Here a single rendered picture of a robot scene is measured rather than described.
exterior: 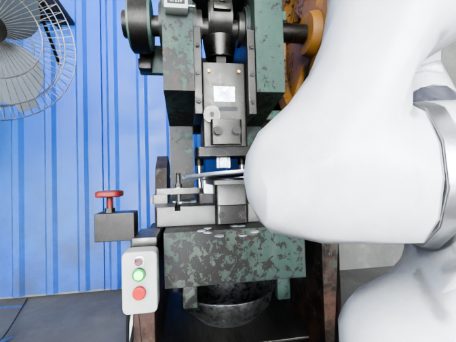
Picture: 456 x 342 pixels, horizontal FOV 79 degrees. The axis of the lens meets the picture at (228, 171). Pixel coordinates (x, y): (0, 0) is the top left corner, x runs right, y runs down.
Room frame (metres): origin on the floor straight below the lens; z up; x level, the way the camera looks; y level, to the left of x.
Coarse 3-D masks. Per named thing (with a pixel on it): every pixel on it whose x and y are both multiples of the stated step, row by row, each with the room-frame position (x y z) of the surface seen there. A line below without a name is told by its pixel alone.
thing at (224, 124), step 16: (208, 64) 0.90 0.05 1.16; (224, 64) 0.91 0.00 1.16; (240, 64) 0.92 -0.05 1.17; (208, 80) 0.90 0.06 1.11; (224, 80) 0.91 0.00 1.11; (240, 80) 0.92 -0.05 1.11; (208, 96) 0.90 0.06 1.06; (224, 96) 0.91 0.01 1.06; (240, 96) 0.92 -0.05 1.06; (208, 112) 0.89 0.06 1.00; (224, 112) 0.91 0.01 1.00; (240, 112) 0.92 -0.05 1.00; (208, 128) 0.90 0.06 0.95; (224, 128) 0.88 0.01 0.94; (240, 128) 0.89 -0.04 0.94; (208, 144) 0.90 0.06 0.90; (224, 144) 0.89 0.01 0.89; (240, 144) 0.90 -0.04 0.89
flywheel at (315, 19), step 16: (288, 0) 1.21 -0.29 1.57; (304, 0) 1.11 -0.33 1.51; (320, 0) 0.98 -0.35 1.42; (288, 16) 1.26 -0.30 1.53; (304, 16) 1.04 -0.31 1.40; (320, 16) 0.97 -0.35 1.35; (320, 32) 0.97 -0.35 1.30; (288, 48) 1.29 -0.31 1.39; (304, 48) 1.05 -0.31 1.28; (288, 64) 1.30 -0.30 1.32; (304, 64) 1.13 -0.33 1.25; (288, 80) 1.31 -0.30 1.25; (288, 96) 1.28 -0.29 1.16
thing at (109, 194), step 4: (96, 192) 0.68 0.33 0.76; (100, 192) 0.68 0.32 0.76; (104, 192) 0.68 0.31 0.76; (108, 192) 0.68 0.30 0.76; (112, 192) 0.69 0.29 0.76; (116, 192) 0.69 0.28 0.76; (120, 192) 0.71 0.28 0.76; (96, 196) 0.68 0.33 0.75; (100, 196) 0.68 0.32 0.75; (104, 196) 0.68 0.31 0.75; (108, 196) 0.68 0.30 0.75; (112, 196) 0.69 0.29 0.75; (116, 196) 0.69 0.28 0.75; (108, 200) 0.71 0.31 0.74; (112, 200) 0.71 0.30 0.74; (108, 204) 0.71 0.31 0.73; (112, 204) 0.71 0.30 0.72
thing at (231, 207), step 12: (216, 180) 0.69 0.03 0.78; (228, 180) 0.69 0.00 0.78; (240, 180) 0.70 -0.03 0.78; (216, 192) 0.81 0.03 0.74; (228, 192) 0.82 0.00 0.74; (240, 192) 0.82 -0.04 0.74; (216, 204) 0.81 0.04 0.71; (228, 204) 0.81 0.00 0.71; (240, 204) 0.82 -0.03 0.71; (216, 216) 0.81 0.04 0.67; (228, 216) 0.81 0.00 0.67; (240, 216) 0.82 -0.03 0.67
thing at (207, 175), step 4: (208, 172) 0.64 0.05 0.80; (212, 172) 0.64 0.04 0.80; (216, 172) 0.63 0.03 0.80; (220, 172) 0.63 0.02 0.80; (224, 172) 0.63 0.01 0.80; (228, 172) 0.63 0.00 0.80; (232, 172) 0.63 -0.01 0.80; (236, 172) 0.63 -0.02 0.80; (240, 172) 0.63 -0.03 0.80; (188, 176) 0.69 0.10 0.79; (192, 176) 0.67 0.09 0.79; (196, 176) 0.66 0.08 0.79; (200, 176) 0.66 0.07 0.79; (204, 176) 0.68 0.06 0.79; (208, 176) 0.71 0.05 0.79; (212, 176) 0.73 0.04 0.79; (216, 176) 0.81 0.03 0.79; (220, 176) 0.82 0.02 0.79; (224, 176) 0.83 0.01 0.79; (228, 176) 0.84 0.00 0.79; (232, 176) 0.87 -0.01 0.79; (236, 176) 0.90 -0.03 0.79
